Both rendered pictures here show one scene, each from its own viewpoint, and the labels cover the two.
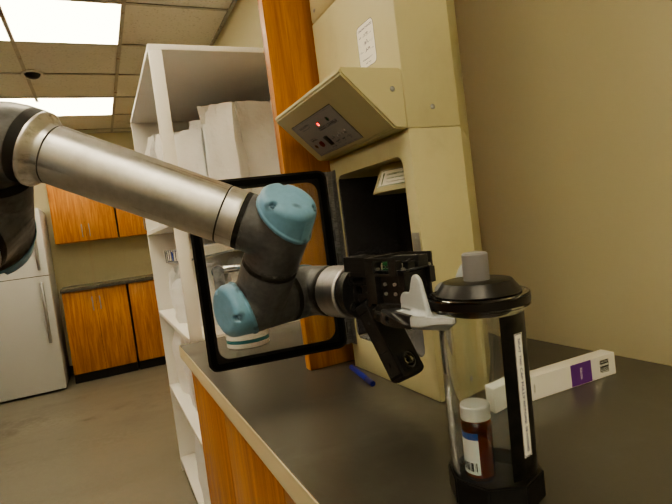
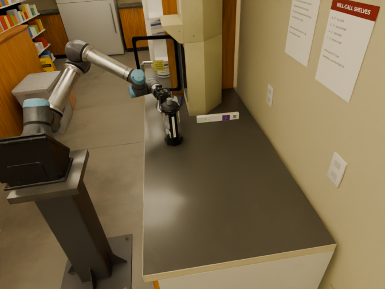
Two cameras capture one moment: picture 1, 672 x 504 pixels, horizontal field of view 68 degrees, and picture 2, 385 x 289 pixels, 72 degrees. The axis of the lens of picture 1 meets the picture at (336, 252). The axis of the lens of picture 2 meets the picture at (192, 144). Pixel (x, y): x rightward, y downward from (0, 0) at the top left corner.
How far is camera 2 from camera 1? 1.05 m
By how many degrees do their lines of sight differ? 37
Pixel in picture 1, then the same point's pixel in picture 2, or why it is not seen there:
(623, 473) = (199, 143)
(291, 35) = not seen: outside the picture
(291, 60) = not seen: outside the picture
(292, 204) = (137, 77)
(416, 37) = (189, 13)
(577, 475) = (191, 141)
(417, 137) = (187, 46)
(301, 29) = not seen: outside the picture
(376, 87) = (173, 31)
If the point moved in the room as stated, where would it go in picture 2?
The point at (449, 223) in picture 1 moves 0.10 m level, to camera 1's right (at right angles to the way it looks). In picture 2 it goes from (196, 71) to (212, 71)
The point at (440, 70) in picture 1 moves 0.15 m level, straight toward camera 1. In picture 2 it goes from (197, 23) to (183, 30)
